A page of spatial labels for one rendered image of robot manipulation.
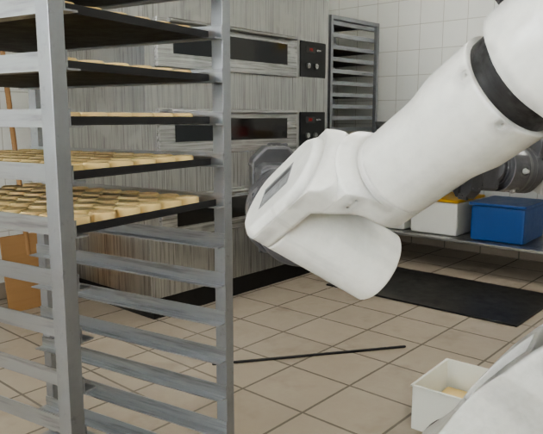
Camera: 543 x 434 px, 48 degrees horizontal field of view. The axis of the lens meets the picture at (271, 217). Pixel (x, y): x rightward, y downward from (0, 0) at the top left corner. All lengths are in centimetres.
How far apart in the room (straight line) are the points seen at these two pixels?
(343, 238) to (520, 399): 48
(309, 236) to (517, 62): 21
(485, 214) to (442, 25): 165
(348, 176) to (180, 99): 284
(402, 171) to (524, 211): 387
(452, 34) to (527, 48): 481
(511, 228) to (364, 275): 381
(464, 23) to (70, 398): 447
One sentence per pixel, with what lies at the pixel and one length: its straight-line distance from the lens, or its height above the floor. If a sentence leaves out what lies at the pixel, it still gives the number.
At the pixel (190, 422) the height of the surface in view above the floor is 32.
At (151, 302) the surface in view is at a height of 60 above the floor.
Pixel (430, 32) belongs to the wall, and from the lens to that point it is 525.
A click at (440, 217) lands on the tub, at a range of 448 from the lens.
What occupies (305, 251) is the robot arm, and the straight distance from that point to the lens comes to 49.
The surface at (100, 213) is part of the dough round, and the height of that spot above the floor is 88.
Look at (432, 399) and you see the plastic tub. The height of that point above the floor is 12.
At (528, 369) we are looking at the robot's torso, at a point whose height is 73.
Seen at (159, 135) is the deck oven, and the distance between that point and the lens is 313.
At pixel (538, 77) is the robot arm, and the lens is 36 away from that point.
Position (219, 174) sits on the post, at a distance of 136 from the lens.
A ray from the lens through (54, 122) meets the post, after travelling 102.
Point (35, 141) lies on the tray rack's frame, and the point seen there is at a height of 99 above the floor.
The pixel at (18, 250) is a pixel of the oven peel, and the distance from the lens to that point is 365.
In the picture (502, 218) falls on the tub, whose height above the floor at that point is 40.
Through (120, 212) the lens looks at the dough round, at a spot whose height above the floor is 88.
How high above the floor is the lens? 105
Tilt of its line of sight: 9 degrees down
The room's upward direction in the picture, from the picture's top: straight up
